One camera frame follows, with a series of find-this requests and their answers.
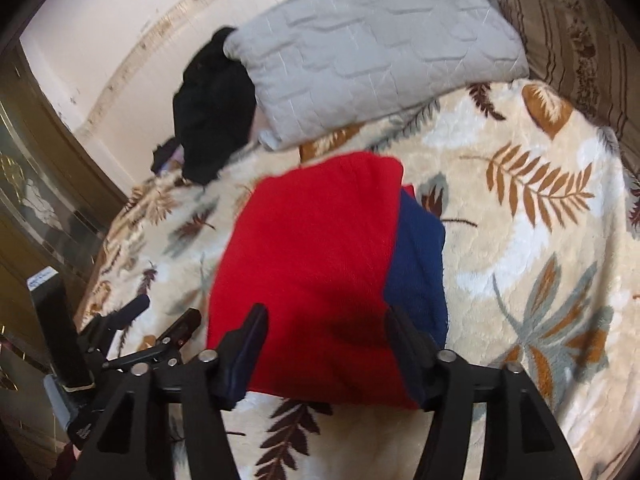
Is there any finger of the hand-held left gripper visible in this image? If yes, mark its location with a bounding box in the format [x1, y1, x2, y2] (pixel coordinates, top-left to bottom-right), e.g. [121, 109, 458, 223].
[97, 294, 152, 333]
[105, 308, 203, 372]

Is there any black cloth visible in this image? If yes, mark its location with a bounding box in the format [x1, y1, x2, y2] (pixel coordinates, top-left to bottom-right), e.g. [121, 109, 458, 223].
[151, 26, 257, 186]

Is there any brown striped cloth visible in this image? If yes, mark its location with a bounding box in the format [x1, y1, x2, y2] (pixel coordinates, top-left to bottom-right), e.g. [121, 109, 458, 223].
[492, 0, 640, 171]

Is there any leaf print blanket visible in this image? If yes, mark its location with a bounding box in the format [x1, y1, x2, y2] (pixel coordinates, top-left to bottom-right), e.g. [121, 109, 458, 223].
[75, 77, 640, 480]

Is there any grey quilted pillow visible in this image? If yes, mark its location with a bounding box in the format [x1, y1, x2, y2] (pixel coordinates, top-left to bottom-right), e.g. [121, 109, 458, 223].
[223, 0, 531, 151]

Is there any lilac cloth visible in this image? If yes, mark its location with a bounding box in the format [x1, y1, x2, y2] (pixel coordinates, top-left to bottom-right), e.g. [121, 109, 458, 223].
[159, 147, 185, 173]

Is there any red and blue sweater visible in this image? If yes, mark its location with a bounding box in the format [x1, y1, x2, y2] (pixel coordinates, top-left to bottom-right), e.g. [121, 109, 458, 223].
[206, 151, 448, 411]

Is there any wooden glass-door cabinet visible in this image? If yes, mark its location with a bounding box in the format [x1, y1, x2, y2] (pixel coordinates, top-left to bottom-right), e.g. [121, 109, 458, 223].
[0, 40, 128, 461]

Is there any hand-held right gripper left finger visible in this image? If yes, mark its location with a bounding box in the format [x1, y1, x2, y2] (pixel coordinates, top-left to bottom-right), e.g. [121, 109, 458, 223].
[70, 303, 270, 480]

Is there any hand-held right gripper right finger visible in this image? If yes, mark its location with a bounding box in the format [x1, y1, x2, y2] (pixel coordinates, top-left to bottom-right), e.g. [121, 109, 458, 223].
[385, 306, 584, 480]

